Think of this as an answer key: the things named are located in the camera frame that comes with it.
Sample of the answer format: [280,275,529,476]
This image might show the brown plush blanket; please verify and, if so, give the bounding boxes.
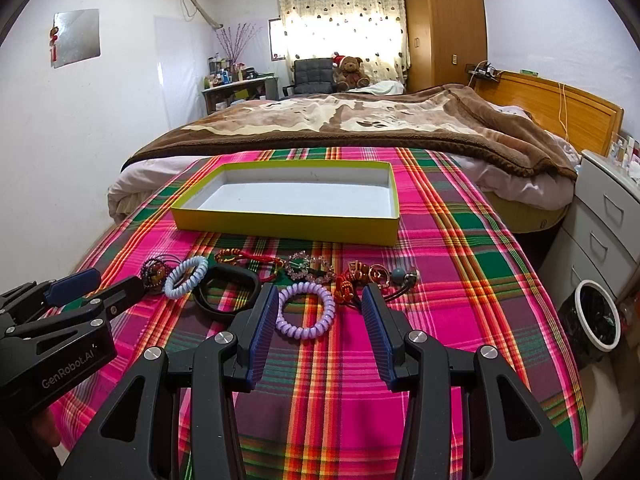
[125,84,577,180]

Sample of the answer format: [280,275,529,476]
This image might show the pink plaid cloth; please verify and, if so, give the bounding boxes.
[52,148,587,479]

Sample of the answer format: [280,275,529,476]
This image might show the dark grey chair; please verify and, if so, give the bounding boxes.
[282,58,336,98]

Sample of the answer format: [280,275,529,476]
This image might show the yellow-green shallow box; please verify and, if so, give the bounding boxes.
[171,159,400,246]

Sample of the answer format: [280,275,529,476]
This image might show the wooden wardrobe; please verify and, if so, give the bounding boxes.
[405,0,487,92]

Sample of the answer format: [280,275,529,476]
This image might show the cluttered wooden desk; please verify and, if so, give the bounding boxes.
[202,66,279,115]

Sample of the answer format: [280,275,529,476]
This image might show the brown beaded hair tie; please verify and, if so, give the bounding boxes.
[140,253,181,295]

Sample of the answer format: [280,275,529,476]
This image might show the brown teddy bear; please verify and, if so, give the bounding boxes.
[332,53,370,92]

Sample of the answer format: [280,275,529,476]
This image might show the silver wall poster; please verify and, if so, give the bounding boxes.
[49,9,101,68]

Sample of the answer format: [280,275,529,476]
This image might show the purple spiral hair tie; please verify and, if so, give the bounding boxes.
[274,280,336,340]

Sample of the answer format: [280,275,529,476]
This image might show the purple dried branches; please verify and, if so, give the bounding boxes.
[215,22,260,66]

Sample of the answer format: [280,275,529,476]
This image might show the white drawer nightstand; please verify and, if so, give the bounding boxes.
[538,151,640,308]

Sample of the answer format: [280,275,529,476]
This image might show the black elastic teal bead tie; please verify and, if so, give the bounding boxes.
[384,268,420,302]

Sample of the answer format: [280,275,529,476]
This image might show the black bangle bracelet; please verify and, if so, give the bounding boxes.
[192,263,260,320]

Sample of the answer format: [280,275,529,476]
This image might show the light blue spiral hair tie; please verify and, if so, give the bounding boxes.
[162,254,210,302]

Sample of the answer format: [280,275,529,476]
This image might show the wooden headboard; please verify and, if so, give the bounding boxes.
[472,72,624,155]

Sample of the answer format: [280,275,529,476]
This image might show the patterned window curtain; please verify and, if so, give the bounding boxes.
[278,0,410,82]

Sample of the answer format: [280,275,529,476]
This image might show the red gold knotted cord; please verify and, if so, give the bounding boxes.
[214,247,286,283]

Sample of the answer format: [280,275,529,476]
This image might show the black trash bin white rim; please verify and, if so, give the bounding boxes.
[558,280,622,370]

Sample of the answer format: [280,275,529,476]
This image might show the gold ring bangle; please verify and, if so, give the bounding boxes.
[367,264,390,288]

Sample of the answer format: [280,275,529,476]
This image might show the white bed sheet mattress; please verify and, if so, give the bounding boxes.
[106,104,582,226]

